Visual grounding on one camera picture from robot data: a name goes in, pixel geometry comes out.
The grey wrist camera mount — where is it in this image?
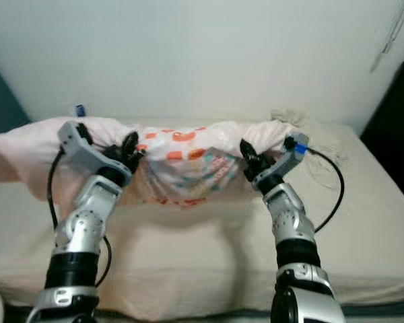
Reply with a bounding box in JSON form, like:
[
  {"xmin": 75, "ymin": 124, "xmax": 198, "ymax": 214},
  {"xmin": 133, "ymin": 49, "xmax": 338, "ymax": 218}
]
[
  {"xmin": 256, "ymin": 133, "xmax": 309, "ymax": 189},
  {"xmin": 57, "ymin": 121, "xmax": 132, "ymax": 182}
]

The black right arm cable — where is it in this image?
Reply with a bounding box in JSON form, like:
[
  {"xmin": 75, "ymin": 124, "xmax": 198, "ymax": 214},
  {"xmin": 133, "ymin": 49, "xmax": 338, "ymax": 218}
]
[{"xmin": 306, "ymin": 147, "xmax": 345, "ymax": 233}]

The beige frayed cloth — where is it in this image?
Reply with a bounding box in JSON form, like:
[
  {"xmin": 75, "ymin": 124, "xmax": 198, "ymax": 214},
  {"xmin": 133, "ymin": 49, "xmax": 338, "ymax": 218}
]
[{"xmin": 269, "ymin": 108, "xmax": 307, "ymax": 125}]

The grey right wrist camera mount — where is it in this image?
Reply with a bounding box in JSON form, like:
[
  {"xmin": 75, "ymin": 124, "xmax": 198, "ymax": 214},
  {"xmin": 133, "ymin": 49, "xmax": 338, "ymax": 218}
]
[{"xmin": 256, "ymin": 133, "xmax": 309, "ymax": 189}]

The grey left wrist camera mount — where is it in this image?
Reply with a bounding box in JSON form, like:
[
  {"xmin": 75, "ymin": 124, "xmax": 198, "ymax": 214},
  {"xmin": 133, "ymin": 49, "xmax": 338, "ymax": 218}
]
[{"xmin": 57, "ymin": 121, "xmax": 132, "ymax": 182}]

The black furniture panel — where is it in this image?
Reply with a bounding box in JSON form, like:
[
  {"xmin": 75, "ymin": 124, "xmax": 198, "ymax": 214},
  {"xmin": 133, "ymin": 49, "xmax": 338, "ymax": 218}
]
[{"xmin": 360, "ymin": 47, "xmax": 404, "ymax": 192}]

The cream bed mattress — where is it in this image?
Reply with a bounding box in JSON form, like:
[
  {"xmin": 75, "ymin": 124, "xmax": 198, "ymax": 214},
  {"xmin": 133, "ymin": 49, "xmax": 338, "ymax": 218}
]
[{"xmin": 0, "ymin": 121, "xmax": 404, "ymax": 320}]

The white hanging rod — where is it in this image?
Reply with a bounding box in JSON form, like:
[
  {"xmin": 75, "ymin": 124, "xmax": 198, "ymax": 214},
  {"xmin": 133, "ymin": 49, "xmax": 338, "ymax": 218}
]
[{"xmin": 369, "ymin": 0, "xmax": 404, "ymax": 73}]

